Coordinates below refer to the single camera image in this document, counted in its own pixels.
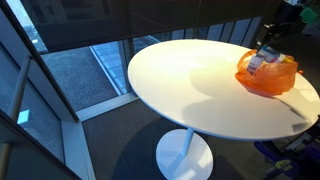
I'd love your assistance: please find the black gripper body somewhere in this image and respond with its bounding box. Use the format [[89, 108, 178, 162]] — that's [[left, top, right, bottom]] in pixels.
[[262, 20, 299, 45]]

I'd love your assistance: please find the orange plastic bag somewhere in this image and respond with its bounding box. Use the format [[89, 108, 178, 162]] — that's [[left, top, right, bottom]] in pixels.
[[234, 48, 300, 98]]

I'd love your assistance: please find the white bottle with label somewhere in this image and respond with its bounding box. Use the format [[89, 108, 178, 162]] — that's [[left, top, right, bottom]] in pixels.
[[246, 53, 265, 76]]

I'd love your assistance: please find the purple and yellow equipment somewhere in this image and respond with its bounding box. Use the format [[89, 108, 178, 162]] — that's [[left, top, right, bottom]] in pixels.
[[253, 132, 320, 180]]

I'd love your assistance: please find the white table pole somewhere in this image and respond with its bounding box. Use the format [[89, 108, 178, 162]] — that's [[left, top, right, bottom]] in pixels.
[[179, 127, 196, 158]]

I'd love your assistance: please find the dark window blind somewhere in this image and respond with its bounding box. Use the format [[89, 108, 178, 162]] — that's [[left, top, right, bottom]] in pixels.
[[19, 0, 268, 54]]

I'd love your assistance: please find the white round table base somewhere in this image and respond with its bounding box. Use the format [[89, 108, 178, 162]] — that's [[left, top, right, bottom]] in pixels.
[[155, 128, 214, 180]]

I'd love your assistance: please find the metal handrail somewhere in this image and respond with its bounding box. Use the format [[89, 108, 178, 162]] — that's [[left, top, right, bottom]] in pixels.
[[0, 54, 33, 180]]

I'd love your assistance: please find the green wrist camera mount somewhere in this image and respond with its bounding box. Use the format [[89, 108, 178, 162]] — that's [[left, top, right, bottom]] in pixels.
[[299, 5, 320, 25]]

